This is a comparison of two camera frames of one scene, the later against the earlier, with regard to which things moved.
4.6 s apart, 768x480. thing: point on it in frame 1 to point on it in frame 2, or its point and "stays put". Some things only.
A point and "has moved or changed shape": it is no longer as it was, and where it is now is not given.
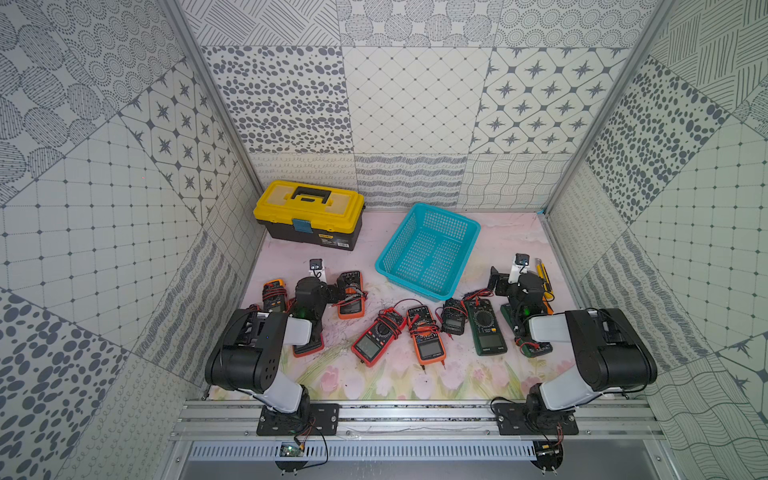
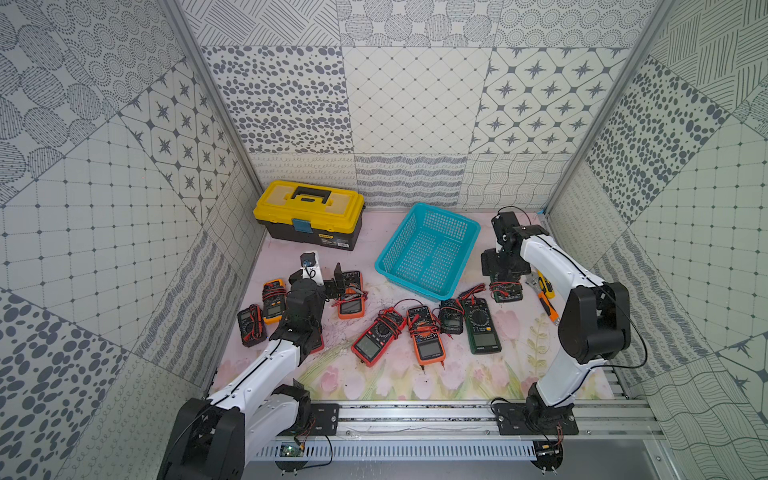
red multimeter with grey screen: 378,336 stays put
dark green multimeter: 487,330 stays put
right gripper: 503,282 to 490,263
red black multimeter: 309,347 stays put
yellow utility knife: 543,274 stays put
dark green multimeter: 529,348 has moved or changed shape
